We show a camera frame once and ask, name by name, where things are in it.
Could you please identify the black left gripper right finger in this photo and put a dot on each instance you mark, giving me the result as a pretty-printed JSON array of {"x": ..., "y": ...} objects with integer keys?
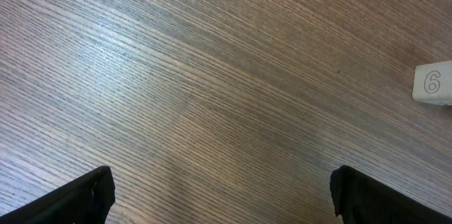
[{"x": 360, "y": 199}]

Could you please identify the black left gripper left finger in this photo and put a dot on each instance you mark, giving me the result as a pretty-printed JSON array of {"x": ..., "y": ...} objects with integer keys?
[{"x": 86, "y": 199}]

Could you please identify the white number six block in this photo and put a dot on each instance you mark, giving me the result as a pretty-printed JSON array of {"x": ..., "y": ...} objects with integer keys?
[{"x": 432, "y": 83}]

